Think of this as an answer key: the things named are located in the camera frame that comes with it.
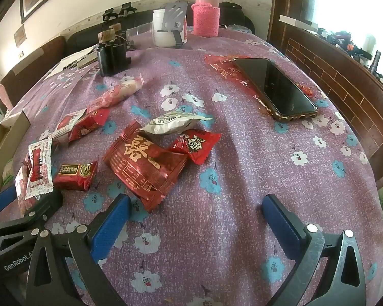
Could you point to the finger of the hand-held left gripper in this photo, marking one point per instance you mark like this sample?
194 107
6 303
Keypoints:
4 197
48 202

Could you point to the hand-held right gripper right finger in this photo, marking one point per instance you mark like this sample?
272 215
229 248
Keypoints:
281 226

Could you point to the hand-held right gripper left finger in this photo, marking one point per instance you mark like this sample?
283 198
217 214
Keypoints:
110 226

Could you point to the pale red snack packet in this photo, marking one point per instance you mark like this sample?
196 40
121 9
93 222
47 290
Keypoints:
20 185

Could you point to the white red snack packet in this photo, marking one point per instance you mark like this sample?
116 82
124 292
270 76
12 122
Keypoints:
40 165
65 124

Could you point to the red snack packet yellow label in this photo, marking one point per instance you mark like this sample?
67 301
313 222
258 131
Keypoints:
89 124
75 173

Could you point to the cardboard box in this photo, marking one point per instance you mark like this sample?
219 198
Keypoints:
6 140

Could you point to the large red snack packet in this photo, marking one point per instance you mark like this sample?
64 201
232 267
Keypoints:
140 162

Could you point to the small red cartoon snack packet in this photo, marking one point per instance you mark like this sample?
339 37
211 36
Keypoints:
194 143

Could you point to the white crinkled snack packet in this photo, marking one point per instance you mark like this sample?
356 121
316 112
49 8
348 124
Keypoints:
170 124

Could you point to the purple floral tablecloth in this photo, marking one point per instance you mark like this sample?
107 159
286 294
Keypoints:
242 172

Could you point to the pink translucent snack packet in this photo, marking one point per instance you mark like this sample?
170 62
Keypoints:
121 92

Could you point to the brown chair back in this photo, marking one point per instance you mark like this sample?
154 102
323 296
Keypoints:
28 67

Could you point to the white paper sheet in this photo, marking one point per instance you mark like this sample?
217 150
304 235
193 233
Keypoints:
59 67

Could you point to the black smartphone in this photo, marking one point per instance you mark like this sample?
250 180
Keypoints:
274 84

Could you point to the tan notebook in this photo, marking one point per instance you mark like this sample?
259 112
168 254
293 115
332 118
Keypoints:
87 60

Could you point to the black pen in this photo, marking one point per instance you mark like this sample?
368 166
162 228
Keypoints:
79 58

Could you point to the black cup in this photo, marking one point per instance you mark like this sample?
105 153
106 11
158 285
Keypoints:
104 59

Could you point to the black jar with cork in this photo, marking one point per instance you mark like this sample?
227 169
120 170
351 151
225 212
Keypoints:
121 54

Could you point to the flat red plastic wrapper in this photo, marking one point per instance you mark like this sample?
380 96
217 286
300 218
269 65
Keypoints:
223 67

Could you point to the black sofa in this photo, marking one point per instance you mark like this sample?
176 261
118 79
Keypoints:
83 36

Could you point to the clear plastic cup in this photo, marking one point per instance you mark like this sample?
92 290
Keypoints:
139 32

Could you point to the pile of dark tools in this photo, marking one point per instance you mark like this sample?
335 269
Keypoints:
354 46

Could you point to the black clip stand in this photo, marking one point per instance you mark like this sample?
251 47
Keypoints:
110 15
127 8

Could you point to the white plastic cup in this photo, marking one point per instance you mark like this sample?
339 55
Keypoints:
162 33

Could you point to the white ledge slab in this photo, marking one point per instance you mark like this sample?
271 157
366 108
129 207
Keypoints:
296 20

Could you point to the phone on stand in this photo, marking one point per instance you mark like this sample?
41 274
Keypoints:
175 14

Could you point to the pink thermos bottle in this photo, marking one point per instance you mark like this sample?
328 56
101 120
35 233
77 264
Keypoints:
206 16

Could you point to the small framed wall picture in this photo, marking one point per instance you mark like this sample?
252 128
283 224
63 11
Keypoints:
20 35

